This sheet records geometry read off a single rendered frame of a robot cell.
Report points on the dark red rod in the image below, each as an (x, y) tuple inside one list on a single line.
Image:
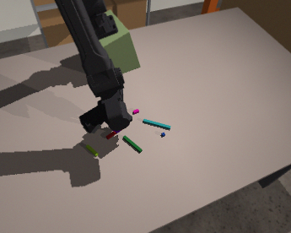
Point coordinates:
[(110, 135)]

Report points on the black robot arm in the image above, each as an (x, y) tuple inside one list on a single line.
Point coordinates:
[(95, 62)]

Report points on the turquoise rod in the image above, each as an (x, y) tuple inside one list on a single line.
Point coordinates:
[(156, 124)]

